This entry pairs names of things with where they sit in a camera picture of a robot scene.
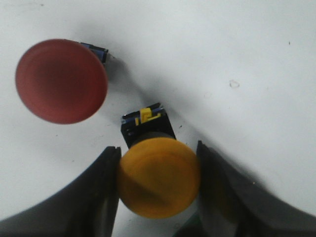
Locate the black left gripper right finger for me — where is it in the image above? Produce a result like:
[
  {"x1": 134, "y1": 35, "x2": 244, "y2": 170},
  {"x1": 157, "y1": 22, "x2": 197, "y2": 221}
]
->
[{"x1": 197, "y1": 141, "x2": 316, "y2": 237}]

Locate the yellow button with yellow tab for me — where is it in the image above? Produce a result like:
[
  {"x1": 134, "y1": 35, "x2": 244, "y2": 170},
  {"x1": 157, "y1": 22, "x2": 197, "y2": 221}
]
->
[{"x1": 117, "y1": 103, "x2": 201, "y2": 219}]

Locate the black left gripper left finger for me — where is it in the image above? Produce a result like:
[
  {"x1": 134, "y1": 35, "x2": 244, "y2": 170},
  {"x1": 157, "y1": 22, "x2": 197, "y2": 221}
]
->
[{"x1": 0, "y1": 146, "x2": 121, "y2": 237}]

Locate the red button on white table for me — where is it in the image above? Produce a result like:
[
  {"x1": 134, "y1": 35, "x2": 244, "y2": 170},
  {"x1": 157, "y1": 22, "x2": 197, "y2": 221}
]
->
[{"x1": 15, "y1": 39, "x2": 108, "y2": 124}]

